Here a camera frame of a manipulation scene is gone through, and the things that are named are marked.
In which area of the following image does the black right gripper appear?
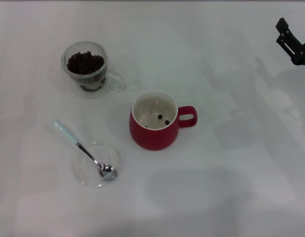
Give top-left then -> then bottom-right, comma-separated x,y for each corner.
275,17 -> 305,68

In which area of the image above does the red ceramic mug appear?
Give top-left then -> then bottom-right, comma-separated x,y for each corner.
129,90 -> 198,152

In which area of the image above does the coffee beans heap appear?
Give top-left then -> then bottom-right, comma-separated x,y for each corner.
67,51 -> 107,93

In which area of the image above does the blue-handled metal spoon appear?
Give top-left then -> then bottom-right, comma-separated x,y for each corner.
52,119 -> 118,182

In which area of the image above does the clear glass saucer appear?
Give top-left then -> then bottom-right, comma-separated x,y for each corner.
72,141 -> 124,188

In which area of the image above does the double-wall glass cup with handle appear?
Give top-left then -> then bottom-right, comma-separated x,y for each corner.
60,41 -> 126,100

